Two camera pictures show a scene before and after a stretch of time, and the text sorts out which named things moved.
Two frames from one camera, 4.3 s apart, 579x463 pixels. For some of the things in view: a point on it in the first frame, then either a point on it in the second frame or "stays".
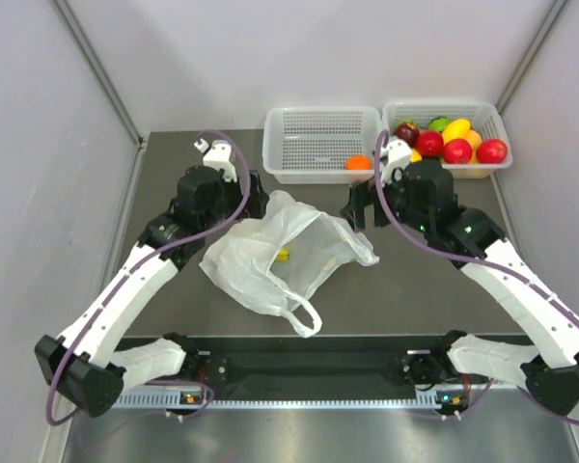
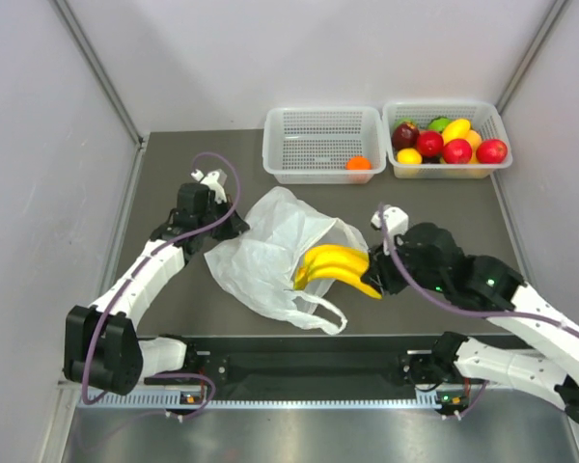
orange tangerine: [358, 163] stays
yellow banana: [283, 255] -> [342, 264]
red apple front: [457, 151] stays
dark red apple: [409, 134] stays
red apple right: [491, 150] stays
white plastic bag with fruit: [275, 262] stays
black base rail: [305, 364] stays
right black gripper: [360, 196] -> [379, 271]
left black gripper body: [254, 209] -> [221, 231]
